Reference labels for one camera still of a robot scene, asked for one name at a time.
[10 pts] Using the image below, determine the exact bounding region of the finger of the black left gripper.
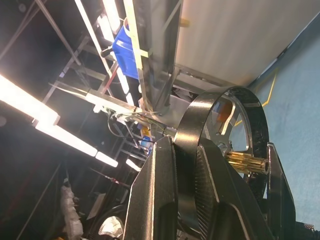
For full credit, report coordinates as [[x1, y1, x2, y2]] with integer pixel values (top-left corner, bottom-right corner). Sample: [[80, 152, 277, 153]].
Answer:
[[266, 141, 299, 240]]

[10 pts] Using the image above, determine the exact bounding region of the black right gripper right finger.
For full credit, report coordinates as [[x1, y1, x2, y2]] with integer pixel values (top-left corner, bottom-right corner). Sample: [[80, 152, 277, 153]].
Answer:
[[194, 137, 276, 240]]

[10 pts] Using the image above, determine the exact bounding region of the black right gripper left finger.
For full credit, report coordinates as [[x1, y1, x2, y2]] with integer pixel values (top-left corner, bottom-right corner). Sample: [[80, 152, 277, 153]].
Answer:
[[121, 136, 180, 240]]

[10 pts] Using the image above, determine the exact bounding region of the black spoked motor rotor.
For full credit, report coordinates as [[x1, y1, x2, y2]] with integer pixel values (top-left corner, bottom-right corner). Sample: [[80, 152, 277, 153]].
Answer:
[[173, 86, 270, 233]]

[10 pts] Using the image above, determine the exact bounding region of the short bright ceiling light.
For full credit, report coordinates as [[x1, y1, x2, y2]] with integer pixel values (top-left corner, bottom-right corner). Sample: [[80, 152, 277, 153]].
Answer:
[[125, 158, 142, 173]]

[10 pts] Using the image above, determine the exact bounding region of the white crumpled object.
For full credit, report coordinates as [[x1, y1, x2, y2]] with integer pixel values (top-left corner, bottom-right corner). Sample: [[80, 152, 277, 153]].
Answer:
[[98, 216, 125, 237]]

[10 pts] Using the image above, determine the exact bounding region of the white wrapped bundle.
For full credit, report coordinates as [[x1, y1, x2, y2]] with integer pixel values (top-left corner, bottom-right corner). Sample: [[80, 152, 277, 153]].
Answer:
[[59, 184, 85, 240]]

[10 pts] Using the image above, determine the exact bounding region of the blue table cover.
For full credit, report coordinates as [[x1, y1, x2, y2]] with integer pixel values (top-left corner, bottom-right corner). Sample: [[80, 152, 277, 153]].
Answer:
[[232, 14, 320, 226]]

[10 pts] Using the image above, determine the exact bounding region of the blue plastic bin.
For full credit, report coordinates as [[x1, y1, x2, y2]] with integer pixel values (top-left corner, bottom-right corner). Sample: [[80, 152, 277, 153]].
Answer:
[[111, 17, 141, 81]]

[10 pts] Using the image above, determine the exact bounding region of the long bright ceiling light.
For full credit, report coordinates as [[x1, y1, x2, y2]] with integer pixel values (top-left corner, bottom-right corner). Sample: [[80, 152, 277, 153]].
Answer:
[[0, 74, 98, 158]]

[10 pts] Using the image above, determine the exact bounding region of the grey metal frame column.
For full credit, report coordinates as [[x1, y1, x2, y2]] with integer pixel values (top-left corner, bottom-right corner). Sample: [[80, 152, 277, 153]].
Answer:
[[123, 0, 185, 116]]

